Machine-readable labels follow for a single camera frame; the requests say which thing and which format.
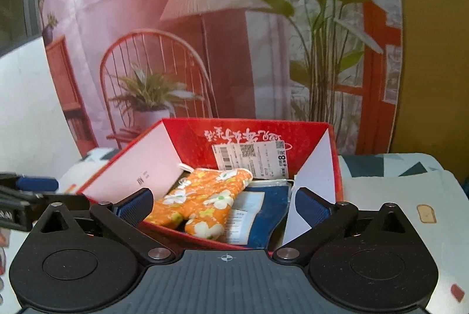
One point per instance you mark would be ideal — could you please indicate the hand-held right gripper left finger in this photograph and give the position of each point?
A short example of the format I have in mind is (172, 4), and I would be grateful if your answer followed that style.
(135, 207)

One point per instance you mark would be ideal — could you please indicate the printed tablecloth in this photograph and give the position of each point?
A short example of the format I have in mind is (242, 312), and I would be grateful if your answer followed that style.
(403, 189)

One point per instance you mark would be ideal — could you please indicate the orange floral oven mitt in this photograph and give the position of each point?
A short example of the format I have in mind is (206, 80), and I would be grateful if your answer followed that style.
(199, 202)

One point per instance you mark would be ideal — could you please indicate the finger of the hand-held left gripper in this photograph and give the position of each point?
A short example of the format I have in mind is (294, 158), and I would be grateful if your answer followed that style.
(62, 201)
(36, 184)

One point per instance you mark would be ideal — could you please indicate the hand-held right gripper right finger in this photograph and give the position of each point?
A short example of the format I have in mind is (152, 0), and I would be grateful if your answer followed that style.
(311, 207)

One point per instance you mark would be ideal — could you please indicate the red strawberry print cardboard box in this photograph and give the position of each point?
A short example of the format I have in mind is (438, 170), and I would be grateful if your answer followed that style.
(190, 138)

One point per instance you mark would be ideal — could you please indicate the blue fabric package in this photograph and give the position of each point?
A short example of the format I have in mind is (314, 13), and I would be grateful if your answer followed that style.
(273, 204)

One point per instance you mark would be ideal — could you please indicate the printed wall poster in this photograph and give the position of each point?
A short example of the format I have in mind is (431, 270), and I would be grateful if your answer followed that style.
(220, 24)

